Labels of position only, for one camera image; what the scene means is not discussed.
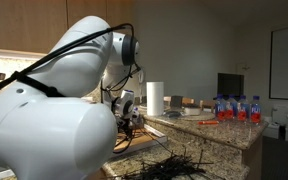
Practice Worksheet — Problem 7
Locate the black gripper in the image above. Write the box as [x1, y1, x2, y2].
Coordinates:
[117, 114, 142, 139]

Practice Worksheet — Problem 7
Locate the flat brown cardboard box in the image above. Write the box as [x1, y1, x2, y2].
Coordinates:
[112, 123, 169, 159]

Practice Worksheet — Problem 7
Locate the pile of black zip-ties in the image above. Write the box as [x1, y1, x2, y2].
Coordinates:
[108, 148, 216, 180]

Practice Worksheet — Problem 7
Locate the dark cube box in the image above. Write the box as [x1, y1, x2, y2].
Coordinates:
[170, 95, 184, 108]

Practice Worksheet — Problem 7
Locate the small white box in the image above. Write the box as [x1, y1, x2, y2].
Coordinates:
[261, 121, 281, 140]

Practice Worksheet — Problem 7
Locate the white paper towel roll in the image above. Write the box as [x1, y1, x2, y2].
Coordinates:
[146, 81, 165, 117]

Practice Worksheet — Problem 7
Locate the black pouch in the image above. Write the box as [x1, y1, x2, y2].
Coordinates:
[163, 110, 182, 119]

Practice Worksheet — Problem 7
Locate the small dark-topped container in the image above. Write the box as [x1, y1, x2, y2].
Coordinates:
[182, 104, 202, 117]

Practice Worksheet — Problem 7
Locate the round white plate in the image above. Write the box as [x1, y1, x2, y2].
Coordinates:
[178, 111, 216, 122]

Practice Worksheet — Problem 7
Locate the orange marker pen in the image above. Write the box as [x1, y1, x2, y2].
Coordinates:
[197, 120, 220, 126]

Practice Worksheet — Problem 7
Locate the Fiji water bottle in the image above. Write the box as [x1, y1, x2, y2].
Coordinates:
[236, 94, 249, 122]
[249, 95, 262, 125]
[225, 93, 238, 120]
[213, 93, 227, 122]

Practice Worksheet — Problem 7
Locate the black flat screen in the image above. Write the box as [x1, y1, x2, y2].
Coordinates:
[217, 72, 245, 99]

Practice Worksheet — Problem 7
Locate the white appliance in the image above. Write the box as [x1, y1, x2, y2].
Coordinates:
[271, 105, 288, 126]

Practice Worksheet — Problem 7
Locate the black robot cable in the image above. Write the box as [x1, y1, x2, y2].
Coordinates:
[0, 22, 142, 155]

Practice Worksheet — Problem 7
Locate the white wall fixture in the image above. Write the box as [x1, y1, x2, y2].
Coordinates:
[238, 61, 252, 72]

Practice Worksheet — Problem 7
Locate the wooden wall cabinet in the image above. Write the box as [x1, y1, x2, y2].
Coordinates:
[0, 0, 137, 56]

